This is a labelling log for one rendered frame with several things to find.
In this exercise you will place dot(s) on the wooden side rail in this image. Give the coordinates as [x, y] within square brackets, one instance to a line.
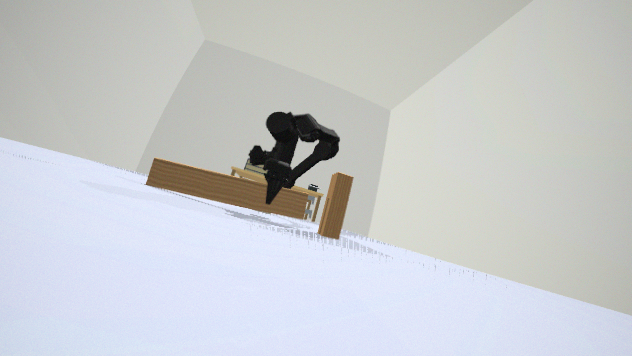
[227, 189]

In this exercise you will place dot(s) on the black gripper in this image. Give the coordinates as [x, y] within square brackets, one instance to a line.
[278, 167]

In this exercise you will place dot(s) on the wooden post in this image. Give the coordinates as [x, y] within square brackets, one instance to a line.
[335, 206]

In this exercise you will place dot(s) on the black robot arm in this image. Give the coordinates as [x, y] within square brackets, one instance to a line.
[286, 129]

